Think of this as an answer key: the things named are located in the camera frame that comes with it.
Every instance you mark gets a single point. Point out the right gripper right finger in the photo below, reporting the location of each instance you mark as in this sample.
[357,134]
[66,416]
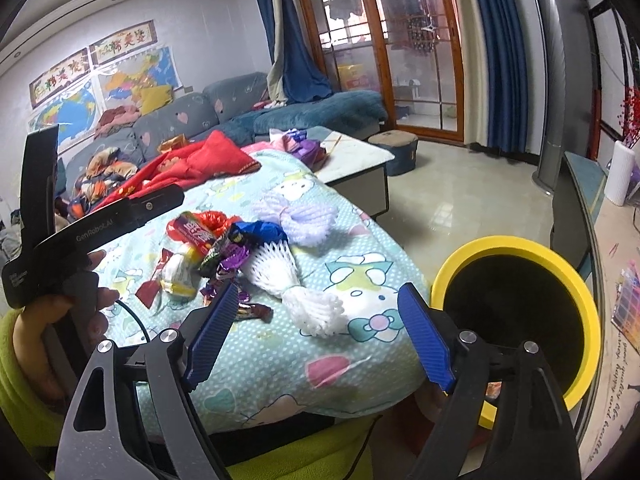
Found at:
[532,436]

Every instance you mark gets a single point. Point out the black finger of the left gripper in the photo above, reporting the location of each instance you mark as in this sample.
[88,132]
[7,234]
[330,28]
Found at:
[48,258]

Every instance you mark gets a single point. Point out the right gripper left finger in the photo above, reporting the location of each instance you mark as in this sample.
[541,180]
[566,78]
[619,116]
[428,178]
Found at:
[103,435]

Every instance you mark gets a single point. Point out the red snack tube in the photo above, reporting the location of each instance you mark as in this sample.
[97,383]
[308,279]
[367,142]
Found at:
[188,229]

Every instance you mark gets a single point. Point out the yellow green sleeve forearm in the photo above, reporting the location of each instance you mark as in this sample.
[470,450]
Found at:
[35,425]

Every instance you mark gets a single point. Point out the yellow rimmed black trash bin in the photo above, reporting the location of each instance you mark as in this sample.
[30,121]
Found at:
[510,290]

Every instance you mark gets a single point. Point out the person left hand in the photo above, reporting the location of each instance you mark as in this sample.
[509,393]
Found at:
[45,337]

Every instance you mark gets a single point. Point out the small red candy wrapper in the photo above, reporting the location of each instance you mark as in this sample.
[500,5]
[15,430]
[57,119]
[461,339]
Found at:
[148,290]

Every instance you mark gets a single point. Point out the white yellow snack bag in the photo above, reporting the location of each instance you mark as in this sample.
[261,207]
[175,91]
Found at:
[180,277]

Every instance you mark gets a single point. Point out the world map poster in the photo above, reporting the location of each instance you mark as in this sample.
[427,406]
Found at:
[75,111]

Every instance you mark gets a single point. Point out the colourful bead organiser box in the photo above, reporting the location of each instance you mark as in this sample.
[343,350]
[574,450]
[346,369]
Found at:
[626,311]

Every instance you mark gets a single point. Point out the red plastic bag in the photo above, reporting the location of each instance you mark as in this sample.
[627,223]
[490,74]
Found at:
[216,221]

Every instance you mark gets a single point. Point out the purple candy wrapper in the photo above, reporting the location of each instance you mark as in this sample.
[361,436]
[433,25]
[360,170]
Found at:
[221,266]

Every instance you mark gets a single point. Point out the red cloth garment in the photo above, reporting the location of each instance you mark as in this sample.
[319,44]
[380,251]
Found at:
[189,166]

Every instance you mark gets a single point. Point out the blue plastic wrapper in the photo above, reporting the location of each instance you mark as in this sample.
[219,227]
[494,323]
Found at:
[256,233]

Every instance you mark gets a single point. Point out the white foam fruit net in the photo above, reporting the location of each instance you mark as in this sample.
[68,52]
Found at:
[272,268]

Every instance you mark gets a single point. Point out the china map poster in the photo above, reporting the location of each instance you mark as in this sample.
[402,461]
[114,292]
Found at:
[122,83]

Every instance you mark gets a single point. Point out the Hello Kitty patterned blanket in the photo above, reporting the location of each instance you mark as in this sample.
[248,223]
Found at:
[267,371]

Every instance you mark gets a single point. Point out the grey blue sectional sofa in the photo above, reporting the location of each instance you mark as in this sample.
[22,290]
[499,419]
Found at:
[227,105]

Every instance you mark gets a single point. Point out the framed calligraphy picture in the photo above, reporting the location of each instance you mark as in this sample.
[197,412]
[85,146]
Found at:
[123,42]

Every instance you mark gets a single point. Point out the lavender foam fruit net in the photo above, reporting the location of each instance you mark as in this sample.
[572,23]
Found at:
[305,224]

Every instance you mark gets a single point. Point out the white vase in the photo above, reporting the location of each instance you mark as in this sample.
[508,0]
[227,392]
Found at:
[617,183]

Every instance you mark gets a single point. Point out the purple cloth pile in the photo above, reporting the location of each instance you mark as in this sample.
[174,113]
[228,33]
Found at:
[297,143]

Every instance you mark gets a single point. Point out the blue curtain left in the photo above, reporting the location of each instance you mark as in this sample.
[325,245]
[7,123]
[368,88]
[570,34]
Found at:
[293,77]

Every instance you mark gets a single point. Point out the blue curtain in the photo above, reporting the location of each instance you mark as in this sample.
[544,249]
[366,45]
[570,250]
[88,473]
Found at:
[507,75]
[293,77]

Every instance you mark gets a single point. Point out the white top coffee table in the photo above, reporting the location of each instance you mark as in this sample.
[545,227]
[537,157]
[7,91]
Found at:
[354,168]

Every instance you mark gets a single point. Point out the blue round footstool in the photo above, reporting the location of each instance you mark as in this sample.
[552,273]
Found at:
[402,145]

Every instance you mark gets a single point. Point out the red berry branches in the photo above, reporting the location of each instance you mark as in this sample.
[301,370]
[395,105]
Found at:
[629,117]

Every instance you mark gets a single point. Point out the blue curtain right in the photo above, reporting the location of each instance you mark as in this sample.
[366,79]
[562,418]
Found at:
[507,75]

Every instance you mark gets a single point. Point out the wooden glass sliding door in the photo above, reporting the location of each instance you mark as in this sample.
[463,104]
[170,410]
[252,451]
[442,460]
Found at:
[409,51]

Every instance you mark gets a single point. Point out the grey tower air conditioner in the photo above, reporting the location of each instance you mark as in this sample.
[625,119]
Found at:
[569,80]

